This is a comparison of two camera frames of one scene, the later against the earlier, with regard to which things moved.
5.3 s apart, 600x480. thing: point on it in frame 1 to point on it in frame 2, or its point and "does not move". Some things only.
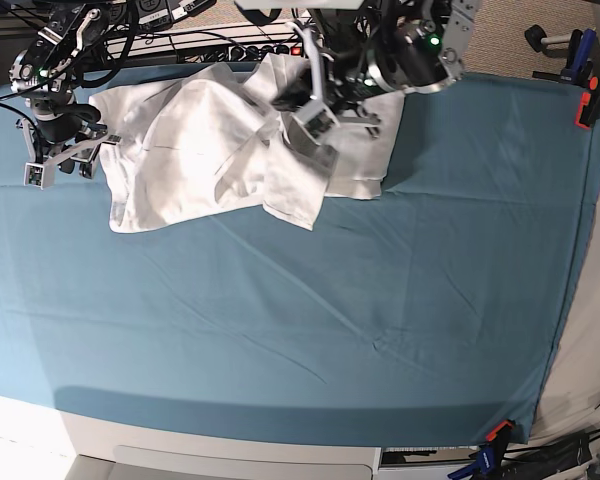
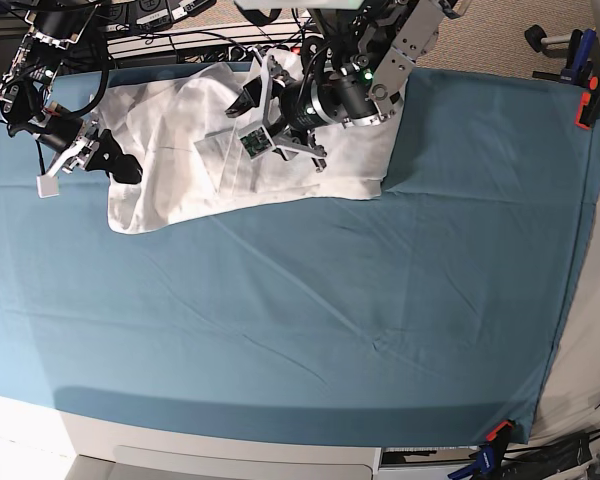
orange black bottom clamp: [498, 438] does not move
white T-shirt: [186, 140] does not move
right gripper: [339, 97] to [293, 113]
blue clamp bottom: [486, 463] does not move
